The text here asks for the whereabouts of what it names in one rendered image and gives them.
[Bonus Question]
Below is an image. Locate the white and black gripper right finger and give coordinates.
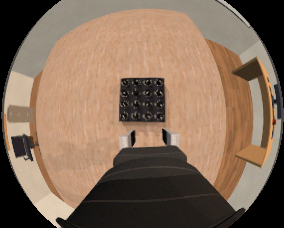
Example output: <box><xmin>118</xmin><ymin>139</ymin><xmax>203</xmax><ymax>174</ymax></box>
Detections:
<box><xmin>162</xmin><ymin>129</ymin><xmax>180</xmax><ymax>148</ymax></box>

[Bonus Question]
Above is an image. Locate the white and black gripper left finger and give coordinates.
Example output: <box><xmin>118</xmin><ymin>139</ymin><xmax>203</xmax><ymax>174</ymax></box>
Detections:
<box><xmin>118</xmin><ymin>130</ymin><xmax>136</xmax><ymax>150</ymax></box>

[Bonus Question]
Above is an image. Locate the black square box with knobs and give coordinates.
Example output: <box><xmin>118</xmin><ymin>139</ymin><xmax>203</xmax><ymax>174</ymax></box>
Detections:
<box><xmin>119</xmin><ymin>78</ymin><xmax>165</xmax><ymax>122</ymax></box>

